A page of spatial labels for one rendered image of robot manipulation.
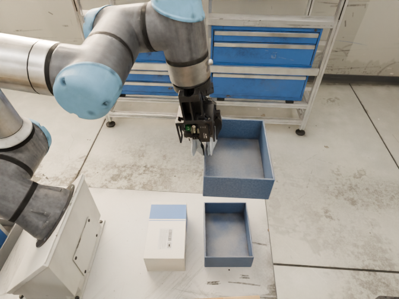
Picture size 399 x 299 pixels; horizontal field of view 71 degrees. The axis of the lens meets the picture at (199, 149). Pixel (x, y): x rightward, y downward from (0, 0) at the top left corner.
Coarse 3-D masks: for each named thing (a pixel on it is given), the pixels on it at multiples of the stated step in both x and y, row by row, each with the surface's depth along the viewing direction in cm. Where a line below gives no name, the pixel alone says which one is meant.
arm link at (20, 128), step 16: (0, 96) 66; (0, 112) 67; (16, 112) 73; (0, 128) 69; (16, 128) 72; (32, 128) 77; (0, 144) 72; (16, 144) 73; (32, 144) 77; (48, 144) 84; (32, 160) 78
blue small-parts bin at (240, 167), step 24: (240, 120) 73; (216, 144) 75; (240, 144) 76; (264, 144) 69; (216, 168) 69; (240, 168) 69; (264, 168) 68; (216, 192) 62; (240, 192) 62; (264, 192) 62
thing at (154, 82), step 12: (144, 60) 205; (156, 60) 205; (132, 72) 212; (144, 72) 211; (156, 72) 210; (168, 72) 209; (132, 84) 219; (144, 84) 218; (156, 84) 217; (168, 84) 217
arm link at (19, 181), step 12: (0, 156) 73; (0, 168) 71; (12, 168) 72; (24, 168) 75; (0, 180) 70; (12, 180) 72; (24, 180) 74; (0, 192) 69; (12, 192) 70; (24, 192) 72; (0, 204) 69; (12, 204) 70; (0, 216) 71
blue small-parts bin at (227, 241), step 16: (208, 208) 101; (224, 208) 101; (240, 208) 101; (208, 224) 100; (224, 224) 100; (240, 224) 100; (208, 240) 95; (224, 240) 95; (240, 240) 95; (208, 256) 85; (224, 256) 85; (240, 256) 85
